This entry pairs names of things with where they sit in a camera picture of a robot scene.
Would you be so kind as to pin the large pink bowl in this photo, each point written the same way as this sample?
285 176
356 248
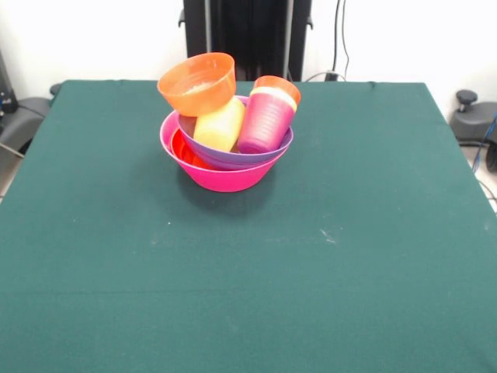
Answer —
229 180

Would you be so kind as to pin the purple bowl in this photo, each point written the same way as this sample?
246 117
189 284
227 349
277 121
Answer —
248 159

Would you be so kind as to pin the purple cup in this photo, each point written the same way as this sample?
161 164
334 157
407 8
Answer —
264 124

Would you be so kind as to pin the pale yellow cup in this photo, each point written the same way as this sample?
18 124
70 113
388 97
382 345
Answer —
219 126

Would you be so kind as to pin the large orange bowl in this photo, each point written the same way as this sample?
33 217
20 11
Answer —
182 153

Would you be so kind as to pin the bright yellow cup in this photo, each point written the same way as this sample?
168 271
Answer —
279 94

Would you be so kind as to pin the orange cup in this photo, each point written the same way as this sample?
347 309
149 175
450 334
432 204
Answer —
277 82

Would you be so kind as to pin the small orange bowl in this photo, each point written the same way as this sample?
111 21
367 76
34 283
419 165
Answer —
198 87

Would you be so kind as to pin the dark green tablecloth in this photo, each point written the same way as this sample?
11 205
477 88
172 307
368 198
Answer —
248 311

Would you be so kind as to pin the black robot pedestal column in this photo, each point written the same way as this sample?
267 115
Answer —
248 31

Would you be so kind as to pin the black pedestal foot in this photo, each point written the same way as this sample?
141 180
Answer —
23 116
473 120

